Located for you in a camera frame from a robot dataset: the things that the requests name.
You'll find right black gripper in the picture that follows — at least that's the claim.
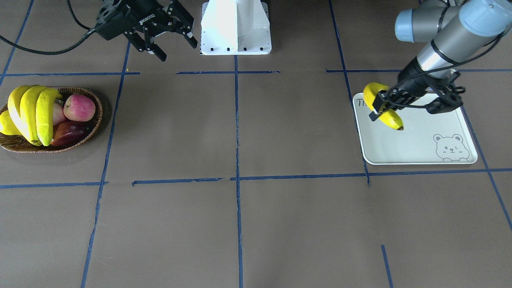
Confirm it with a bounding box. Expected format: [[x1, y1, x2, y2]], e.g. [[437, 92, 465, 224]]
[[96, 0, 198, 62]]

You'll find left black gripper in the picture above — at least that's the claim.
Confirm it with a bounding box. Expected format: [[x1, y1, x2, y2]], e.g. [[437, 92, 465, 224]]
[[369, 69, 464, 122]]

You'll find yellow banana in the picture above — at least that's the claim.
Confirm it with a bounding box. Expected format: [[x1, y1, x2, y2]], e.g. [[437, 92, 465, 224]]
[[363, 82, 404, 130], [20, 85, 46, 146], [36, 88, 62, 146], [8, 85, 33, 136]]

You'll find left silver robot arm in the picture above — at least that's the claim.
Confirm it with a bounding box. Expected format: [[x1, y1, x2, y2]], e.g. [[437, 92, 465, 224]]
[[364, 0, 511, 130]]

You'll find woven wicker basket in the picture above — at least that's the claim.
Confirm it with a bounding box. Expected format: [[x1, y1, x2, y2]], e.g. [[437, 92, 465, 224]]
[[1, 85, 104, 153]]

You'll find white bear-print tray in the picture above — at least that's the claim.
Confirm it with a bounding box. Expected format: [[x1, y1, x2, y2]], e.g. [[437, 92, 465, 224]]
[[353, 93, 478, 165]]

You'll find red apple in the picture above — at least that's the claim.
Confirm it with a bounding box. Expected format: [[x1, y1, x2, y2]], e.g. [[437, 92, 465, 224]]
[[63, 94, 96, 122]]

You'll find pink peach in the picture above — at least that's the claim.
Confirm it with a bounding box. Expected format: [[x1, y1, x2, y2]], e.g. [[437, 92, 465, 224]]
[[52, 100, 68, 126]]

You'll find dark purple fruit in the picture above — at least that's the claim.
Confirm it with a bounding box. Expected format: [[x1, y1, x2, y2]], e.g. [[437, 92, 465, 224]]
[[50, 121, 91, 146]]

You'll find yellow lemon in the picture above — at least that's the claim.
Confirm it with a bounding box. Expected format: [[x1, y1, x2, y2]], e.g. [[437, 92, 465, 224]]
[[0, 110, 22, 136]]

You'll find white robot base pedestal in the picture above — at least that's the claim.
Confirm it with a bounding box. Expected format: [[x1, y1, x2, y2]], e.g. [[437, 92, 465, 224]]
[[200, 0, 272, 55]]

